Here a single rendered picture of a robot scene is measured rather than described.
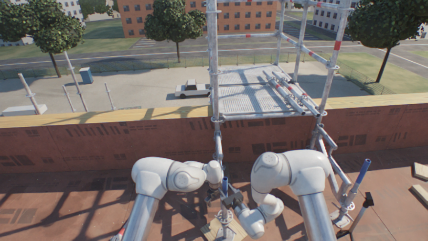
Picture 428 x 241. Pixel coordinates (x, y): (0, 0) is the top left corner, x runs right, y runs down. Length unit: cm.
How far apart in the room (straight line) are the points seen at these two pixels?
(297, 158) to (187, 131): 160
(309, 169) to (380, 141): 251
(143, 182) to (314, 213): 69
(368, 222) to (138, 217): 211
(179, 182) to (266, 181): 34
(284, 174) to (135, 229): 62
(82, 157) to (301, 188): 251
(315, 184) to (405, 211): 200
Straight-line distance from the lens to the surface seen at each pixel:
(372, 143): 331
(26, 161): 337
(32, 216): 292
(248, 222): 136
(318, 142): 246
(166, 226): 223
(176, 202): 236
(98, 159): 287
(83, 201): 273
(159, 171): 96
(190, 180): 90
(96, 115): 265
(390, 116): 316
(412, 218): 283
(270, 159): 84
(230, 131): 235
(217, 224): 216
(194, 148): 248
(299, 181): 91
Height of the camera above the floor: 190
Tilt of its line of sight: 30 degrees down
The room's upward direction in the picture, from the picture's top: 2 degrees counter-clockwise
